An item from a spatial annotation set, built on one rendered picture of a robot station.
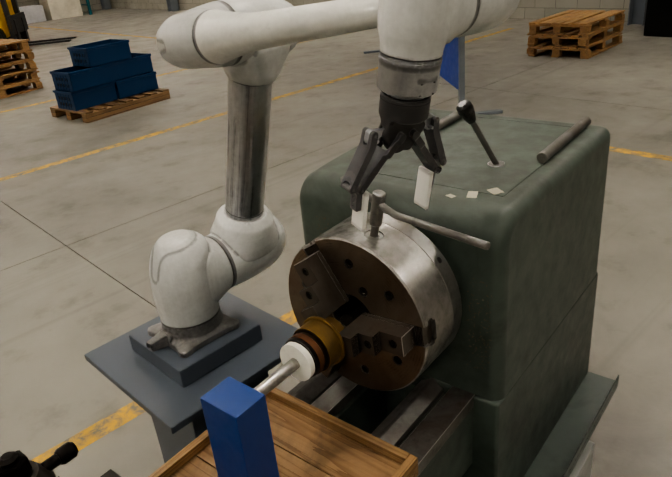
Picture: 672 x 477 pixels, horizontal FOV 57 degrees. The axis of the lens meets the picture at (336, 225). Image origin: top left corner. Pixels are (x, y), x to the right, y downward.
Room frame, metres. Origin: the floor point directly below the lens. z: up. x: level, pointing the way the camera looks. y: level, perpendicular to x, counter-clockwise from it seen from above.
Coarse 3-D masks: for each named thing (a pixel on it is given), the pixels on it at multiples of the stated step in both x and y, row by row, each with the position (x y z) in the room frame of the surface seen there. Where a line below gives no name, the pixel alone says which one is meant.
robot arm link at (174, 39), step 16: (176, 16) 1.27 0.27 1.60; (192, 16) 1.22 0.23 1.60; (160, 32) 1.28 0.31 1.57; (176, 32) 1.22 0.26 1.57; (192, 32) 1.19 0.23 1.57; (160, 48) 1.29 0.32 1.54; (176, 48) 1.22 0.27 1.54; (192, 48) 1.19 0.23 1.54; (176, 64) 1.27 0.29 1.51; (192, 64) 1.23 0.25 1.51; (208, 64) 1.21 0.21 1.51; (224, 64) 1.28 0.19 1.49
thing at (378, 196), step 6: (378, 192) 0.95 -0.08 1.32; (384, 192) 0.95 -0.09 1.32; (372, 198) 0.95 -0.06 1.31; (378, 198) 0.94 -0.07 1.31; (384, 198) 0.95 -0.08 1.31; (372, 204) 0.95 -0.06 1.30; (378, 204) 0.94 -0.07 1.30; (372, 210) 0.95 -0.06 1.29; (378, 210) 0.94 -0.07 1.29; (372, 216) 0.95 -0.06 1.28; (378, 216) 0.95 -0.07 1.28; (372, 222) 0.95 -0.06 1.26; (378, 222) 0.95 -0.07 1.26; (372, 228) 0.96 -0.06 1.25; (378, 228) 0.96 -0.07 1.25; (372, 234) 0.96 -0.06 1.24
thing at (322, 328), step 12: (312, 324) 0.88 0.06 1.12; (324, 324) 0.87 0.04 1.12; (336, 324) 0.89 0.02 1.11; (300, 336) 0.85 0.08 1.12; (312, 336) 0.85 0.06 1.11; (324, 336) 0.85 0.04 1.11; (336, 336) 0.86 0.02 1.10; (312, 348) 0.83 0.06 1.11; (324, 348) 0.84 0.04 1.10; (336, 348) 0.85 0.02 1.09; (324, 360) 0.83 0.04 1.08; (336, 360) 0.85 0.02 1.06
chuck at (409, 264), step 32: (384, 224) 1.00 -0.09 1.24; (352, 256) 0.94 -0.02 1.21; (384, 256) 0.91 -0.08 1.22; (416, 256) 0.93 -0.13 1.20; (352, 288) 0.94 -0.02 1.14; (384, 288) 0.90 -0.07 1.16; (416, 288) 0.88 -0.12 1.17; (416, 320) 0.86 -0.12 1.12; (448, 320) 0.90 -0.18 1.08; (384, 352) 0.90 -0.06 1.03; (416, 352) 0.86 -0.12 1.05; (384, 384) 0.91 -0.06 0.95
